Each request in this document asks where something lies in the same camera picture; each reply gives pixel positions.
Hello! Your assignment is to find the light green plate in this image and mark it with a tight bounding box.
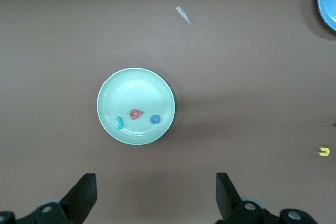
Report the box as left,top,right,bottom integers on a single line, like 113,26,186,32
96,67,176,146

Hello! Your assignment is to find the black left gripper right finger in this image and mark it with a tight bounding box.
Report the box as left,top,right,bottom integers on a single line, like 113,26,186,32
215,173,280,224

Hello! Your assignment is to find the white tape scrap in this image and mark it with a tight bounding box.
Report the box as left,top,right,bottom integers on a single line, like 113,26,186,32
175,6,192,26

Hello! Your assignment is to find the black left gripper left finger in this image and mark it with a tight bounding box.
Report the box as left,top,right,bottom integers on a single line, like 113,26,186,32
18,173,97,224

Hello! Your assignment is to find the pink foam letter d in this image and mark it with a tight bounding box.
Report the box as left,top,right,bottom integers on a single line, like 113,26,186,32
128,108,143,120

